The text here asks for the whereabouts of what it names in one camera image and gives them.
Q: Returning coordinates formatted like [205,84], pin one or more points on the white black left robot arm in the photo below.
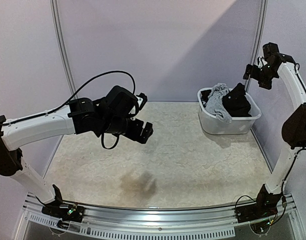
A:
[113,114]

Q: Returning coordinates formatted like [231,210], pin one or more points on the black garment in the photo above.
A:
[235,102]

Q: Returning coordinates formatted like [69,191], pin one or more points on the aluminium front rail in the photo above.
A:
[195,223]

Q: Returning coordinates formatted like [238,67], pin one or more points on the grey t-shirt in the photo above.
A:
[215,105]

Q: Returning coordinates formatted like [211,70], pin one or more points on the aluminium left corner post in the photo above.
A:
[55,11]

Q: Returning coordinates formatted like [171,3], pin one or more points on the aluminium corner post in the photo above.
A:
[55,11]
[259,28]

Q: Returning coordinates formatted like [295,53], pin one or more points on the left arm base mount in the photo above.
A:
[64,211]

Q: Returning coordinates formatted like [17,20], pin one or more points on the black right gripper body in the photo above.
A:
[254,72]

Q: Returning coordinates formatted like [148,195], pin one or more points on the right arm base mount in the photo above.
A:
[252,212]

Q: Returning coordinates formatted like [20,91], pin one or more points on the aluminium right corner post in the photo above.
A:
[259,28]

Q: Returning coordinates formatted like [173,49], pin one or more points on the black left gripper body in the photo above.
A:
[116,126]

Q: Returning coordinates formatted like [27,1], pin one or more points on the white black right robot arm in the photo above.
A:
[274,64]

